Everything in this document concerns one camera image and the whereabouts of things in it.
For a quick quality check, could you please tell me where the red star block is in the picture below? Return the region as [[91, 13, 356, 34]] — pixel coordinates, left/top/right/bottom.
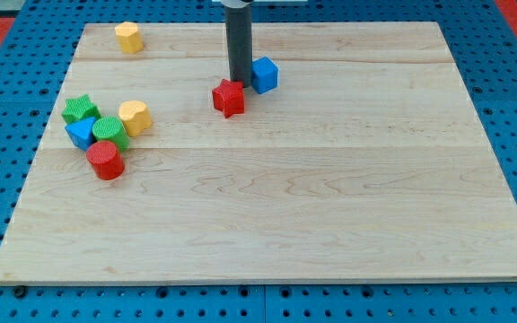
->
[[212, 79, 245, 118]]

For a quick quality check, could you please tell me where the green star block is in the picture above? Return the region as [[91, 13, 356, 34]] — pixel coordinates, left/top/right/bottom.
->
[[61, 94, 101, 125]]

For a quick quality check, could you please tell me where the blue cube block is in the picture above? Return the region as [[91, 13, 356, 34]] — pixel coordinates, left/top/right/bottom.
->
[[251, 57, 278, 94]]

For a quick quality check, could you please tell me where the light wooden board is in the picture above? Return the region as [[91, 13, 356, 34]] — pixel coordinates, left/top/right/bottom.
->
[[0, 22, 517, 286]]

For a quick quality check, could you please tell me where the yellow heart block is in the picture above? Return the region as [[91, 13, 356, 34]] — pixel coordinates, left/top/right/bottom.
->
[[118, 100, 153, 137]]

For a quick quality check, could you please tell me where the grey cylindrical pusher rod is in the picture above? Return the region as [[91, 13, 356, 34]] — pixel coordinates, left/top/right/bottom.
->
[[221, 0, 252, 88]]

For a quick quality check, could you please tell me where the green cylinder block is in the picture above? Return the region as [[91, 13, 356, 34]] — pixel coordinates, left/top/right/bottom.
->
[[92, 116, 129, 151]]

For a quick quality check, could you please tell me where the red cylinder block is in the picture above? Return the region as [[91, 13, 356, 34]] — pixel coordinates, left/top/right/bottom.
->
[[86, 141, 125, 180]]

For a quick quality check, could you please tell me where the blue triangle block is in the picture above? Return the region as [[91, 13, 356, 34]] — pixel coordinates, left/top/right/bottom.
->
[[65, 117, 97, 152]]

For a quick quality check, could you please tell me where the yellow hexagon block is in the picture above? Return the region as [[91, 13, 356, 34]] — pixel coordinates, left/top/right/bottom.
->
[[114, 22, 144, 54]]

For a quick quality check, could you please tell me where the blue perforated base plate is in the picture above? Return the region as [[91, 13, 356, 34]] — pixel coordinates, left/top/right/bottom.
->
[[0, 1, 517, 322]]

